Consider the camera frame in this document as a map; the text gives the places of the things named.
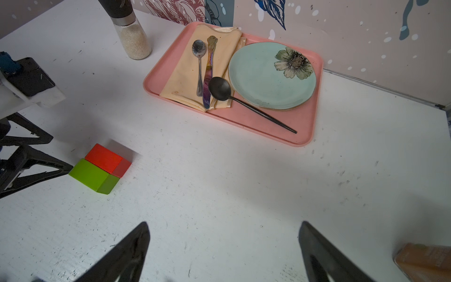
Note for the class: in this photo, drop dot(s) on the pink plastic tray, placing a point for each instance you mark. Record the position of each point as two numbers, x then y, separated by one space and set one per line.
301 118

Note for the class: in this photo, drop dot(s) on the black long spoon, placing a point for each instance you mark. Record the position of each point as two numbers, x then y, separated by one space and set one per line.
220 89

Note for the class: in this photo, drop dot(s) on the green rectangular block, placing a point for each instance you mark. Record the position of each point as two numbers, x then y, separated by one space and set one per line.
94 177

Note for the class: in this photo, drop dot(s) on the glass salt grinder black cap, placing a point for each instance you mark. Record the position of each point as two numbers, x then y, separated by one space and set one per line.
130 32

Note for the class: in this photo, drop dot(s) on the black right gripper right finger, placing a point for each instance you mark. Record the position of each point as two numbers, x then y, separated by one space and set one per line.
323 261

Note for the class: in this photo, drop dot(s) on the mint green flower plate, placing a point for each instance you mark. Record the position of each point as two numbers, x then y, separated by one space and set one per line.
272 76

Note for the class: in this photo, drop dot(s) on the beige cloth napkin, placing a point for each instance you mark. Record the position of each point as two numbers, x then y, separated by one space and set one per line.
182 85

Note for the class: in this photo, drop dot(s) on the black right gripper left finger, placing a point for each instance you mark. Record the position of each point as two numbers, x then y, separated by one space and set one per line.
124 263

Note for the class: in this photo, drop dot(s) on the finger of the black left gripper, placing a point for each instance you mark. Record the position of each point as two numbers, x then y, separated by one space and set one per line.
24 158
37 136

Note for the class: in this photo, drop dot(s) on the brown spice bottle black cap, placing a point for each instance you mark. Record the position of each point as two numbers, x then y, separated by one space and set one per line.
424 263

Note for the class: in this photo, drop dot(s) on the red rectangular block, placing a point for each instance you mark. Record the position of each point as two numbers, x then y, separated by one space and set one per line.
108 161

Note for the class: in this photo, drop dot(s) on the silver teaspoon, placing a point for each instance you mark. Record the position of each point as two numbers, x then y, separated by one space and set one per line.
199 50

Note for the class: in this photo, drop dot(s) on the iridescent butter knife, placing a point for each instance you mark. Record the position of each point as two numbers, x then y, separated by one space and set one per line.
212 41

